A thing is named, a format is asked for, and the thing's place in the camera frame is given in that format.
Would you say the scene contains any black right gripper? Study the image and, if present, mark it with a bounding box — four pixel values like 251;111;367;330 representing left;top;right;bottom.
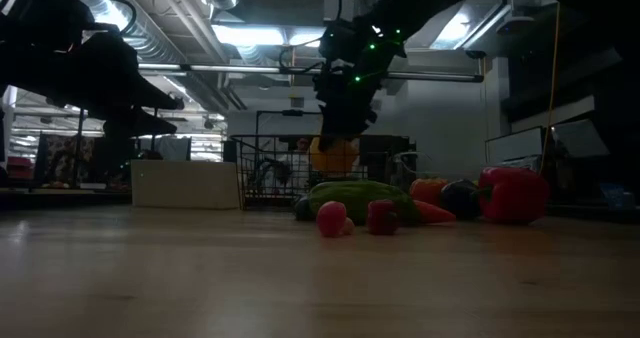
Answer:
313;17;406;152

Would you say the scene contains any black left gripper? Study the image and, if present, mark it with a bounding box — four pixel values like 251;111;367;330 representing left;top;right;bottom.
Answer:
0;30;184;137

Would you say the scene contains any yellow bell pepper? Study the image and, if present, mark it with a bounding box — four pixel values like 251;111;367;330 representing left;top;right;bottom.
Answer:
309;136;360;178

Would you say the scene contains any light green squash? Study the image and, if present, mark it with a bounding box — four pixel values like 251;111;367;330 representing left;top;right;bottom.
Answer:
307;180;421;227

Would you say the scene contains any small red radish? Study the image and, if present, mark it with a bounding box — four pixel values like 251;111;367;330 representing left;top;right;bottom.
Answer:
315;201;356;238

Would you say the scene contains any small red strawberry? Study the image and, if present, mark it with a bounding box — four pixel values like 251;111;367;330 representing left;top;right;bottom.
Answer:
367;199;401;236

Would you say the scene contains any orange bell pepper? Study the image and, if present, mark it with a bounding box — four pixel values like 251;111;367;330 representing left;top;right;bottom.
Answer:
409;176;450;207

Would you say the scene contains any orange carrot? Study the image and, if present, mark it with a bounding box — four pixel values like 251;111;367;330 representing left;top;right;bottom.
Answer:
412;200;457;224

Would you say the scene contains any dark purple onion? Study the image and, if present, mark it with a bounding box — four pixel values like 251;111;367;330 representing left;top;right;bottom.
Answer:
439;179;481;221

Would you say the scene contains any red bell pepper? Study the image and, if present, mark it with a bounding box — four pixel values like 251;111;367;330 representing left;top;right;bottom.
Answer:
472;166;550;224

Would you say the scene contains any person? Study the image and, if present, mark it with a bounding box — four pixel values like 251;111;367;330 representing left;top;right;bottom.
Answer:
279;136;315;189

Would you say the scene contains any clear plastic container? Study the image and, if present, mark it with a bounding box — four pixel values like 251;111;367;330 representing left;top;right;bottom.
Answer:
394;150;481;192

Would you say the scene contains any white plastic bin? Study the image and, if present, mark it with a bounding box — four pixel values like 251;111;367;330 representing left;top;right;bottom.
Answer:
130;158;241;210

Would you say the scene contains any silver ventilation duct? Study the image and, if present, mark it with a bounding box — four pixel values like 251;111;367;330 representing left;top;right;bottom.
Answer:
47;0;236;112

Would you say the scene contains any wire mesh basket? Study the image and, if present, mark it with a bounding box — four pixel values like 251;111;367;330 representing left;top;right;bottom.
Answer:
228;134;417;212

